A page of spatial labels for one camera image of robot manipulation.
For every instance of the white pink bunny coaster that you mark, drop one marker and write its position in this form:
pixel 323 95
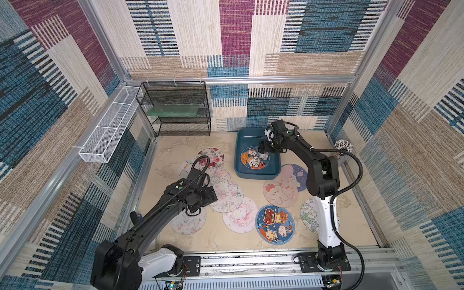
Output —
pixel 229 197

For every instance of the pink bear bow coaster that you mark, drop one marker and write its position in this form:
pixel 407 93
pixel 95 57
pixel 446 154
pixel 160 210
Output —
pixel 281 192

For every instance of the blue handled tool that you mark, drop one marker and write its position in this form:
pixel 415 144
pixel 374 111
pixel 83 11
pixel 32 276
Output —
pixel 135 218

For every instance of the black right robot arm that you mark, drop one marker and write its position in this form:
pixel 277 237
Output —
pixel 323 183

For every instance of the white cat coaster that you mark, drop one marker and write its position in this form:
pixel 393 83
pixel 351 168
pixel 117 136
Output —
pixel 185 168

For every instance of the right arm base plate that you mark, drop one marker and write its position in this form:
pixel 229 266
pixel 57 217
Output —
pixel 311 262

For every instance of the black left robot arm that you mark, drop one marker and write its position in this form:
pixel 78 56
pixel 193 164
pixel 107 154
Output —
pixel 122 264

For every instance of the clear cup of pencils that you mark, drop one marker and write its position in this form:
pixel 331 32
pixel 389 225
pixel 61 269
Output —
pixel 342 146

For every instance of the white butterfly coaster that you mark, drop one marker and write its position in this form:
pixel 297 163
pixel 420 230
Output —
pixel 187 225

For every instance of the blue cartoon animals coaster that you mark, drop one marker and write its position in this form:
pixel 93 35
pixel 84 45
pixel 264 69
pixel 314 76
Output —
pixel 252 159

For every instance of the white colourful doodle coaster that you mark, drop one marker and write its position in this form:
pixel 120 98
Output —
pixel 217 175

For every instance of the white wire mesh basket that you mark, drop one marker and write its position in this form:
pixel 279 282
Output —
pixel 102 142

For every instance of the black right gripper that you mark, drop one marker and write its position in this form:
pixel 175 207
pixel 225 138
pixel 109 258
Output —
pixel 269 145

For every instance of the red rose floral coaster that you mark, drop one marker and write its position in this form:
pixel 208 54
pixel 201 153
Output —
pixel 216 156

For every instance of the purple space bunny coaster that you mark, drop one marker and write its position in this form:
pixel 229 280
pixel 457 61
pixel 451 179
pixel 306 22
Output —
pixel 295 174

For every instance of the green board on shelf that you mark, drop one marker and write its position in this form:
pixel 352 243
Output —
pixel 173 111

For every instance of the teal plastic storage box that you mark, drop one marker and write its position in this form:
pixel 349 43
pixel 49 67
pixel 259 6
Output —
pixel 252 137

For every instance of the black wire mesh shelf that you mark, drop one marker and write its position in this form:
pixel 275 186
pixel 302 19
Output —
pixel 152 94

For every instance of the blue red cartoon coaster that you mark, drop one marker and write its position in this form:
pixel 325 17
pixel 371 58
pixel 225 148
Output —
pixel 275 225

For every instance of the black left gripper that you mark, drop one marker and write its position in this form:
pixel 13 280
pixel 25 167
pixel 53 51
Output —
pixel 211 197

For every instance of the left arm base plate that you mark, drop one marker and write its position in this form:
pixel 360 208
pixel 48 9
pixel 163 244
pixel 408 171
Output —
pixel 191 266

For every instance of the pink kitty ring coaster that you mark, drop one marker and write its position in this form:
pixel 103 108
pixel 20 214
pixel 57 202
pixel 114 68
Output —
pixel 242 220

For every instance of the white green floral coaster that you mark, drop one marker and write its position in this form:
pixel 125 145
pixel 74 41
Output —
pixel 309 216

